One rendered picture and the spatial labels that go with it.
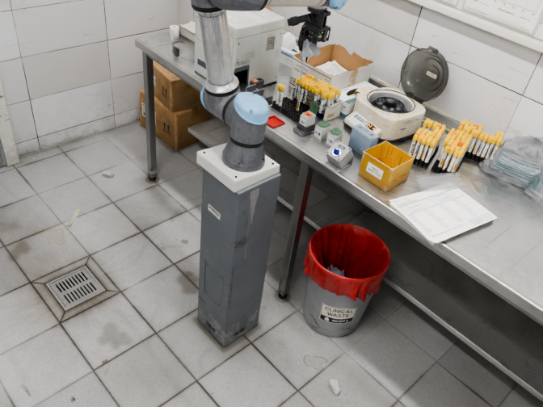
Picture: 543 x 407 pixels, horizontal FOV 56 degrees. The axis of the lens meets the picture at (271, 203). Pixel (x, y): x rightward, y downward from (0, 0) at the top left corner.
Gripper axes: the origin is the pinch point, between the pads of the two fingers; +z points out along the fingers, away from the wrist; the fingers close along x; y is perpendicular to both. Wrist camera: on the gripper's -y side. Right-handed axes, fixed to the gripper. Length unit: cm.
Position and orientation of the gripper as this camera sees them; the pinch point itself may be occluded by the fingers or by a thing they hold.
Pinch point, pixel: (304, 57)
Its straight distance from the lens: 204.9
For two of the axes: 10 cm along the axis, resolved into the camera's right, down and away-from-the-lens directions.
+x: 7.1, -3.8, 5.9
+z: -1.1, 7.7, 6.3
